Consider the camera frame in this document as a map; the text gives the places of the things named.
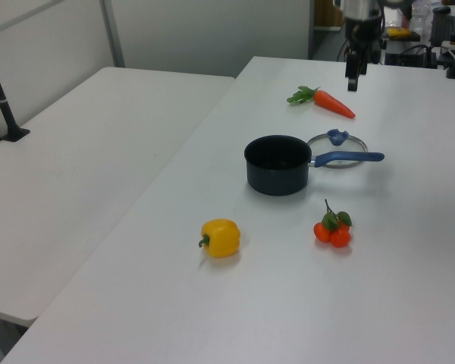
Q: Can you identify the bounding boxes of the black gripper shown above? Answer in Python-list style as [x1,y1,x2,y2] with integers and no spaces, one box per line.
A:
[344,17,383,93]

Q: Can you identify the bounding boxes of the glass lid blue knob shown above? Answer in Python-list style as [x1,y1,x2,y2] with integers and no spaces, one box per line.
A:
[306,128,369,170]

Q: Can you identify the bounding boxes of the orange toy carrot green leaves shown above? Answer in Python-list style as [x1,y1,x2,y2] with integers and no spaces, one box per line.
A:
[286,86,356,120]

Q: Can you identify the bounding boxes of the wooden cabinet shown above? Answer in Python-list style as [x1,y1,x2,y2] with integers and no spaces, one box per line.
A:
[313,0,344,30]

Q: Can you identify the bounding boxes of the black office chair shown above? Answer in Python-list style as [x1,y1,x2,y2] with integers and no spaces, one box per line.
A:
[428,5,455,46]

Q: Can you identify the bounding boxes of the orange toy tangerine bunch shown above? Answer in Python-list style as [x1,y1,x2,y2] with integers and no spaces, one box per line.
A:
[312,199,353,249]

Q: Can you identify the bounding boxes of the yellow toy bell pepper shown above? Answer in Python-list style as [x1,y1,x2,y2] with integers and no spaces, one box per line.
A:
[197,218,242,259]

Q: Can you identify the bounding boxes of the black pole with flat base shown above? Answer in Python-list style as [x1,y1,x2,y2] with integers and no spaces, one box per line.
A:
[0,37,31,143]

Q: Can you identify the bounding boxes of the black equipment box with cables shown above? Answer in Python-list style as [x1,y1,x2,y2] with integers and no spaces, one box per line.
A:
[384,43,440,70]

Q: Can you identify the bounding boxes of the dark blue saucepan blue handle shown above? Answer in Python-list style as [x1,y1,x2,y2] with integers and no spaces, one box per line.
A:
[243,135,385,197]

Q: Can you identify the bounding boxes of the grey partition post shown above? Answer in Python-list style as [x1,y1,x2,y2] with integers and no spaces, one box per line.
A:
[99,0,127,69]

